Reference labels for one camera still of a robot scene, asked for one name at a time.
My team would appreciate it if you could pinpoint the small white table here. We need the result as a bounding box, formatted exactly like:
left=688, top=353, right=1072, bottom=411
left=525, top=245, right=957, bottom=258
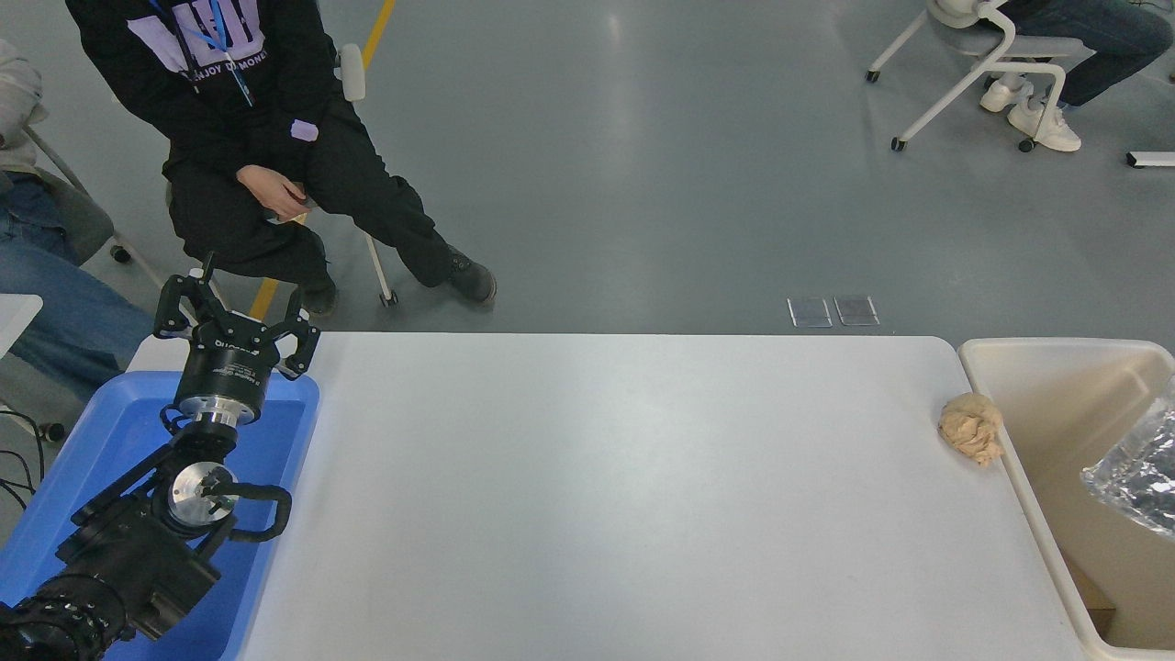
left=0, top=293, right=43, bottom=357

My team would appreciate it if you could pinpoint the large pale bin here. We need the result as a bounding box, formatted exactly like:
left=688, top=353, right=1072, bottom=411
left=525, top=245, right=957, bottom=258
left=957, top=337, right=1175, bottom=661

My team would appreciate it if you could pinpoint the blue plastic tray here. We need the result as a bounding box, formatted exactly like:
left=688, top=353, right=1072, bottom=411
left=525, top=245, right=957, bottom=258
left=0, top=370, right=320, bottom=661

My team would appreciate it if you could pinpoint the foil tray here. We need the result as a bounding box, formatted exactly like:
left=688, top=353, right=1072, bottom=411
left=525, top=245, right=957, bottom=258
left=1080, top=375, right=1175, bottom=540

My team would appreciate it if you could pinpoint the seated person in jeans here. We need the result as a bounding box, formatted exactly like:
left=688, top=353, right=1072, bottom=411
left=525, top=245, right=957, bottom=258
left=0, top=37, right=157, bottom=405

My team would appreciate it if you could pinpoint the crumpled tan paper ball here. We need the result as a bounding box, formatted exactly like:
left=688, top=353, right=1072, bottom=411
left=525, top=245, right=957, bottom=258
left=937, top=392, right=1004, bottom=467

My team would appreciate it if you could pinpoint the person's hand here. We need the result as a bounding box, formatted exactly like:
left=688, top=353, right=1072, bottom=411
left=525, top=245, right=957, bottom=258
left=235, top=164, right=310, bottom=222

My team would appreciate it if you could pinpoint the black cable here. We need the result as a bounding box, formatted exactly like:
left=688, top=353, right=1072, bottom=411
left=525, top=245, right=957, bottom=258
left=0, top=409, right=49, bottom=512

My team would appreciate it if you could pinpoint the grey office chair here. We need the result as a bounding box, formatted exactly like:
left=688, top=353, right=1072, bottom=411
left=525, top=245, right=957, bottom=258
left=23, top=124, right=168, bottom=290

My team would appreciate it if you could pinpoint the person in black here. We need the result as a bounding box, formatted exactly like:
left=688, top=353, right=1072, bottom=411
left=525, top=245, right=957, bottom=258
left=64, top=0, right=498, bottom=316

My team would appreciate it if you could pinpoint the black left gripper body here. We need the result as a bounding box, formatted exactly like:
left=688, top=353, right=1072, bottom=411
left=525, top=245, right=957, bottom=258
left=176, top=312, right=286, bottom=407

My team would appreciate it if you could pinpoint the white chair with frame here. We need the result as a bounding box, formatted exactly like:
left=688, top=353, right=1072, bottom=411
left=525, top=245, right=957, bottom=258
left=863, top=0, right=1099, bottom=153

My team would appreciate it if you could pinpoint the person in white shoes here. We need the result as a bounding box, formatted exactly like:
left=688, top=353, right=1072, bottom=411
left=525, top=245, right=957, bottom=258
left=978, top=0, right=1175, bottom=153

